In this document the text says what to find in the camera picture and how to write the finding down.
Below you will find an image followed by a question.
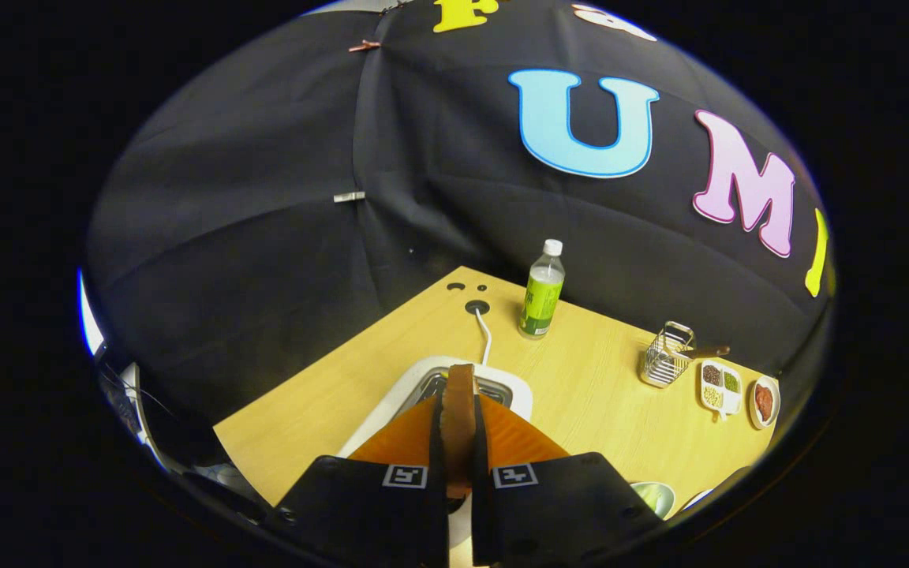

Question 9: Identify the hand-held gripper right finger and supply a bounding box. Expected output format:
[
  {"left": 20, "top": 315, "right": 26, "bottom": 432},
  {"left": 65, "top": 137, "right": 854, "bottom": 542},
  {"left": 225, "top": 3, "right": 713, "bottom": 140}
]
[{"left": 470, "top": 393, "right": 664, "bottom": 567}]

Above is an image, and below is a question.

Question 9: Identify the pale green round plate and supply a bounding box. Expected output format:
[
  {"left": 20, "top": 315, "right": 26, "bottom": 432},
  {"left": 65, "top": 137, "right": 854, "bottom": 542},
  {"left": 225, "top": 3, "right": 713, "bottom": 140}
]
[{"left": 632, "top": 481, "right": 676, "bottom": 520}]

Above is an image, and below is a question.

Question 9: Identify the white oval plate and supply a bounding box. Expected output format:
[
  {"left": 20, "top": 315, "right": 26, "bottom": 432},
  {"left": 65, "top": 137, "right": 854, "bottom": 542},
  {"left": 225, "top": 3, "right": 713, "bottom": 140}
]
[{"left": 748, "top": 376, "right": 782, "bottom": 430}]

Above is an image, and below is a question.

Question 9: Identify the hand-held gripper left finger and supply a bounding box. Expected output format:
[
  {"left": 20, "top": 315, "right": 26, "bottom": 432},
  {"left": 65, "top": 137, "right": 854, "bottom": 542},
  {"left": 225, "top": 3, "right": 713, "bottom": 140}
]
[{"left": 273, "top": 392, "right": 449, "bottom": 568}]

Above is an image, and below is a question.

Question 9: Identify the white toaster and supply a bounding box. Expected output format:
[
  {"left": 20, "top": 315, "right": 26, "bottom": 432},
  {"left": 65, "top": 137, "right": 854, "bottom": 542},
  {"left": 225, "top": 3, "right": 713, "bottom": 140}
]
[{"left": 336, "top": 355, "right": 534, "bottom": 568}]

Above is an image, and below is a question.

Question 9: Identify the black backdrop cloth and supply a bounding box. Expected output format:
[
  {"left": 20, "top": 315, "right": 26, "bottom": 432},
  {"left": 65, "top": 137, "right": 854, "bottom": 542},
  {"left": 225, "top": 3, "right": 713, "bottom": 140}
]
[{"left": 84, "top": 0, "right": 838, "bottom": 466}]

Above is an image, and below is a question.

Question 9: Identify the white toaster cable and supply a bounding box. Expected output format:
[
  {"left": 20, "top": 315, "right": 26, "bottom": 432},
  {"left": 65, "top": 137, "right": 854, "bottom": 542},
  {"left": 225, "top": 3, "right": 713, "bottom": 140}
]
[{"left": 473, "top": 306, "right": 493, "bottom": 366}]

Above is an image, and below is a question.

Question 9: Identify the white divided dish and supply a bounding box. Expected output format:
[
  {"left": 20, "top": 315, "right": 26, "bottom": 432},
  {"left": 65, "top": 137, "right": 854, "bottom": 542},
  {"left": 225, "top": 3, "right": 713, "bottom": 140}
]
[{"left": 699, "top": 360, "right": 743, "bottom": 419}]

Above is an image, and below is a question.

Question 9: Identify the plain bread slice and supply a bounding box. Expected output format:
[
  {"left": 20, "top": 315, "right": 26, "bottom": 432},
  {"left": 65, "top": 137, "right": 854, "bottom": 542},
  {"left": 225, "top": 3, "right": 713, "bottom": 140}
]
[{"left": 443, "top": 364, "right": 477, "bottom": 499}]

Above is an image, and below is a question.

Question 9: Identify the wire utensil holder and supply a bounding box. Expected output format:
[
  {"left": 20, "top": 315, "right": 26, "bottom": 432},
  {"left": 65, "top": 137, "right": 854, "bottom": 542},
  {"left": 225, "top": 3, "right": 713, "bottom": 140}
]
[{"left": 640, "top": 321, "right": 696, "bottom": 389}]

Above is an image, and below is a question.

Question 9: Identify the green drink bottle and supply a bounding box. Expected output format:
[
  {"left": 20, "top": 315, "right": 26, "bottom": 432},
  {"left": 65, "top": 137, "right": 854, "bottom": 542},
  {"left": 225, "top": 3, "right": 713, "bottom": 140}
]
[{"left": 518, "top": 239, "right": 567, "bottom": 340}]

